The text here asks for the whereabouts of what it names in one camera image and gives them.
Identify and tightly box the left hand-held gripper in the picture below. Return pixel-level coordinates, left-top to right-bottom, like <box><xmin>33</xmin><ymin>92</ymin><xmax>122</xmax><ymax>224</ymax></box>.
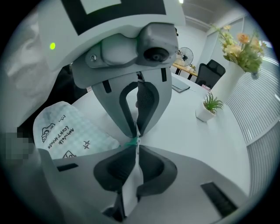
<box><xmin>38</xmin><ymin>0</ymin><xmax>186</xmax><ymax>138</ymax></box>

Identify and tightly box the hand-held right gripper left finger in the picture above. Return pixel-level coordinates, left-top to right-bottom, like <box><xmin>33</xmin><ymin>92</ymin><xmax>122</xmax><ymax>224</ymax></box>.
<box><xmin>38</xmin><ymin>144</ymin><xmax>140</xmax><ymax>222</ymax></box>

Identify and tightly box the yellow artificial flower bouquet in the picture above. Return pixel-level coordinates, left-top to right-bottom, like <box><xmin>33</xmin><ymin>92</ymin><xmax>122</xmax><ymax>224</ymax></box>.
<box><xmin>211</xmin><ymin>24</ymin><xmax>268</xmax><ymax>78</ymax></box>

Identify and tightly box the white ceramic vase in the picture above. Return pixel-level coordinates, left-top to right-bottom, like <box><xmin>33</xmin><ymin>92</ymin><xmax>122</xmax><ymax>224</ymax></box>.
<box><xmin>211</xmin><ymin>60</ymin><xmax>245</xmax><ymax>103</ymax></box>

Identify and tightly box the gray notebook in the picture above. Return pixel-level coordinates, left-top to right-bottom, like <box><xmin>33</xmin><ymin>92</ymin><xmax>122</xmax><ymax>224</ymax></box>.
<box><xmin>171</xmin><ymin>76</ymin><xmax>191</xmax><ymax>94</ymax></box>

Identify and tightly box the black pedestal fan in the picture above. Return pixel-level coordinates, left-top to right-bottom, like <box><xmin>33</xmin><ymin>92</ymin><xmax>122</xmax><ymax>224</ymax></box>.
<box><xmin>177</xmin><ymin>47</ymin><xmax>194</xmax><ymax>67</ymax></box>

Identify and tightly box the person's white shirt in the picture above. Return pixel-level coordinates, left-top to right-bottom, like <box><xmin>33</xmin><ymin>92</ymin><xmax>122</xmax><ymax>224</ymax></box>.
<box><xmin>3</xmin><ymin>12</ymin><xmax>73</xmax><ymax>132</ymax></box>

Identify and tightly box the yellow wooden table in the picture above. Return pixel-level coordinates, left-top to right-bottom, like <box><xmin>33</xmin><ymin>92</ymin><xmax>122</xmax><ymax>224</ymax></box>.
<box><xmin>172</xmin><ymin>62</ymin><xmax>199</xmax><ymax>80</ymax></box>

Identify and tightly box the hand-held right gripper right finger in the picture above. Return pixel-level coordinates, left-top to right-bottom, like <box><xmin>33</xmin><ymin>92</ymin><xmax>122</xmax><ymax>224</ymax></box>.
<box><xmin>126</xmin><ymin>144</ymin><xmax>252</xmax><ymax>224</ymax></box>

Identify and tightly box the black office chair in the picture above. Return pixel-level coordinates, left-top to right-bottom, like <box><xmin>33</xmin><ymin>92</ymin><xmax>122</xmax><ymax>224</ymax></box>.
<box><xmin>195</xmin><ymin>59</ymin><xmax>226</xmax><ymax>90</ymax></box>

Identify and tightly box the small green potted plant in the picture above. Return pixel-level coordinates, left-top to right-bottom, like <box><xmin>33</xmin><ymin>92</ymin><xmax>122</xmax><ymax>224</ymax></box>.
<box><xmin>195</xmin><ymin>91</ymin><xmax>224</xmax><ymax>123</ymax></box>

